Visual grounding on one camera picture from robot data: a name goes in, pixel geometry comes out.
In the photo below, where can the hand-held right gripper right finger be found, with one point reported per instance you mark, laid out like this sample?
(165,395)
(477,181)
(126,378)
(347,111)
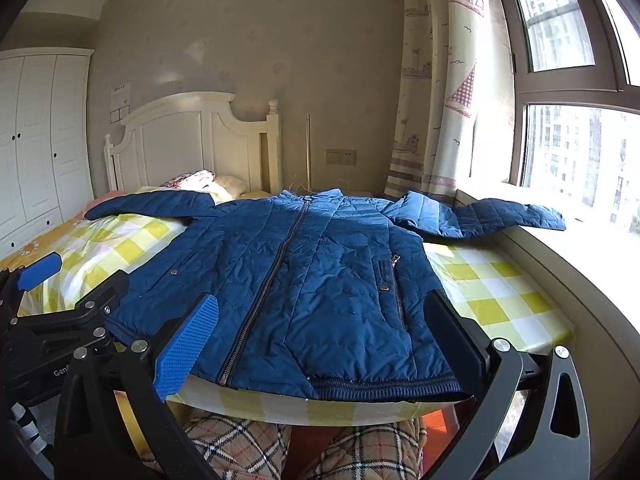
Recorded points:
(452,340)

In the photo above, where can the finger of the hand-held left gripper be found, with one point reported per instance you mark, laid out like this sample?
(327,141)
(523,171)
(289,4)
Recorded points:
(95,300)
(39,271)

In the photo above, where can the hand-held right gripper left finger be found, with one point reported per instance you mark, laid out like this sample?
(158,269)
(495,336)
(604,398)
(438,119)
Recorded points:
(187,345)

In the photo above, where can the blue quilted jacket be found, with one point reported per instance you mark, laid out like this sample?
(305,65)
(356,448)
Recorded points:
(325,270)

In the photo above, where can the striped black white cloth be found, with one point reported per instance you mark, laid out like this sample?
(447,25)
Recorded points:
(26,425)

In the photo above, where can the bed with yellow checked sheet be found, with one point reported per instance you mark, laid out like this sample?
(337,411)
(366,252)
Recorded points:
(500,285)

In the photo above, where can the pink cloth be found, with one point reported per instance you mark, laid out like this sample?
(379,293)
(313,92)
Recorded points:
(102,201)

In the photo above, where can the person's plaid pants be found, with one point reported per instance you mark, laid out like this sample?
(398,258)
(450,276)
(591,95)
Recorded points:
(230,445)

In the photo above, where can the white wardrobe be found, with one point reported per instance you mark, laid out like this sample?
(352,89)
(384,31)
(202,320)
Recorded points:
(35,135)

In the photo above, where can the beige window sill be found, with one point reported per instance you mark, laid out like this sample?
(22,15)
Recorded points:
(590,280)

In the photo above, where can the pillows at bed head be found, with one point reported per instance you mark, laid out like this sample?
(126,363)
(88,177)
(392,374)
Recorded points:
(187,180)

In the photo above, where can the cream pillow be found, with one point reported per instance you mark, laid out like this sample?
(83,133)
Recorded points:
(229,185)

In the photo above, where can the white wooden headboard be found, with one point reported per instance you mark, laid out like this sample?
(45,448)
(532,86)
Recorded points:
(175,135)

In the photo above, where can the thin wooden pole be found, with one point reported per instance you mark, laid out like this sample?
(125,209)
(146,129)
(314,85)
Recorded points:
(308,155)

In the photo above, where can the window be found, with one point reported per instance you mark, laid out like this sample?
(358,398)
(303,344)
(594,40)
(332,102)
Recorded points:
(575,150)

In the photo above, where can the sailboat print curtain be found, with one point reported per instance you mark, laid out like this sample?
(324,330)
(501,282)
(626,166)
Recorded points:
(450,85)

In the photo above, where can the wall paper notice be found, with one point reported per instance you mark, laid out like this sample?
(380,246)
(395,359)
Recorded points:
(120,96)

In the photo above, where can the wall socket panel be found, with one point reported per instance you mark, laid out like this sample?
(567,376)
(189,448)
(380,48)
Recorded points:
(341,156)

